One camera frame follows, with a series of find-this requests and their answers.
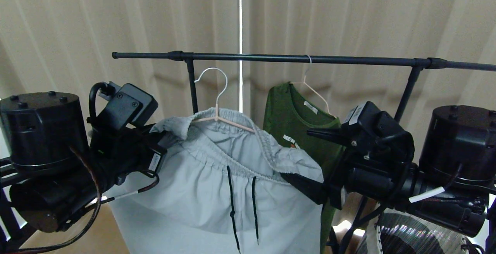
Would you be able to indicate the beige curtain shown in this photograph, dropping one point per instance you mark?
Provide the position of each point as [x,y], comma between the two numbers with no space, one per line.
[348,13]

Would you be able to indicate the pink clothes hanger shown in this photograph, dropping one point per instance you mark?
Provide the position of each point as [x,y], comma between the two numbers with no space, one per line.
[232,123]
[316,95]

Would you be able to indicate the black clothes rack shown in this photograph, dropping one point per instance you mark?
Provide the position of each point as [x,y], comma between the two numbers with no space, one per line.
[348,59]

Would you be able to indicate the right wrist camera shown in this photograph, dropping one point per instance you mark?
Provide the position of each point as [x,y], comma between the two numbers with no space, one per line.
[376,130]

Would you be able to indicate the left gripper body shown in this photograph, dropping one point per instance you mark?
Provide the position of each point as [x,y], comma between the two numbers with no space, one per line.
[58,203]

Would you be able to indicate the pale grey garment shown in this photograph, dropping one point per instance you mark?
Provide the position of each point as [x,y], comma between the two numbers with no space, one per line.
[186,192]

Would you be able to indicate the white laundry basket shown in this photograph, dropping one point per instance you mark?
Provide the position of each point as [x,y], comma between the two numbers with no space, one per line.
[410,230]

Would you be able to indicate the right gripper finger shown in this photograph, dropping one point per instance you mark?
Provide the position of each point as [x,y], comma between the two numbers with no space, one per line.
[310,188]
[335,136]

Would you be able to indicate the green printed shirt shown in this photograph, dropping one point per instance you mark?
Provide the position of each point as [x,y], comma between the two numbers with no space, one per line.
[290,114]

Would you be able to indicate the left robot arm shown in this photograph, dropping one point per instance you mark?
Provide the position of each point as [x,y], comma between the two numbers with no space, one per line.
[42,130]

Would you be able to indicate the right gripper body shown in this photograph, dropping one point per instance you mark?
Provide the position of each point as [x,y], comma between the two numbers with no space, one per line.
[376,180]

